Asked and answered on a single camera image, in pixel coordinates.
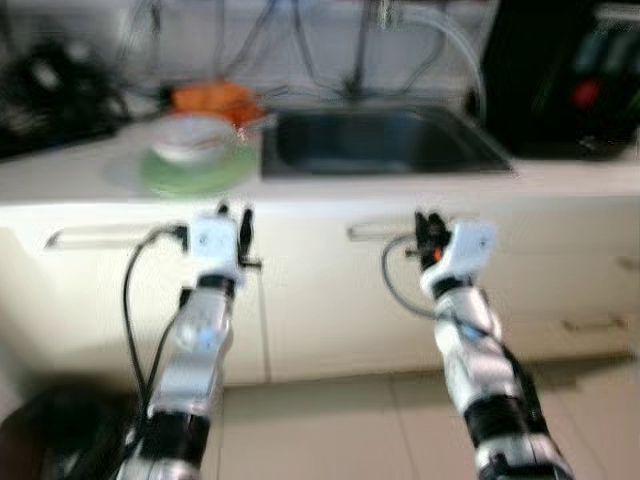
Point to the pale green plate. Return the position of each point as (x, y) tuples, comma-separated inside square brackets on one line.
[(200, 180)]

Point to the white bowl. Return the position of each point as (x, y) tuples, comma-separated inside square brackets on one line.
[(195, 140)]

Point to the orange plate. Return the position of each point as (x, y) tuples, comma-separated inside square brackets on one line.
[(250, 120)]

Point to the orange bowl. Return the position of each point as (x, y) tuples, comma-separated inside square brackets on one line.
[(210, 98)]

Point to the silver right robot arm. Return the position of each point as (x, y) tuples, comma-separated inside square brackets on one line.
[(480, 370)]

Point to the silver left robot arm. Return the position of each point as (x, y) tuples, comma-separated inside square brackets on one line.
[(195, 350)]

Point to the white kitchen cabinet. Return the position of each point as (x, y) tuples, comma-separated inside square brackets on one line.
[(320, 310)]

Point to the chrome kitchen faucet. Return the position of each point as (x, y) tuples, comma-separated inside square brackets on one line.
[(357, 60)]

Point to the stainless steel sink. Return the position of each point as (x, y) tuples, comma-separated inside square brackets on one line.
[(380, 140)]

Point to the black charger with white label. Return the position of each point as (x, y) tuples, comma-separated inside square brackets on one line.
[(30, 95), (95, 90)]

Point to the black power strip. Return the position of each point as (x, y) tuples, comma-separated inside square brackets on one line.
[(40, 140)]

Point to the large black appliance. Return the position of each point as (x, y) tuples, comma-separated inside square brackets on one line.
[(560, 60)]

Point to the black rubbish bag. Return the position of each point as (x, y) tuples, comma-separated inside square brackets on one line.
[(60, 440)]

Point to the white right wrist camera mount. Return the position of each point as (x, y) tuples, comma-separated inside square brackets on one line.
[(465, 255)]

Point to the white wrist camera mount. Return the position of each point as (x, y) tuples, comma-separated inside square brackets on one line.
[(212, 245), (465, 255)]

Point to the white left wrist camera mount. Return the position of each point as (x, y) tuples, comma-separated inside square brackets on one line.
[(212, 245)]

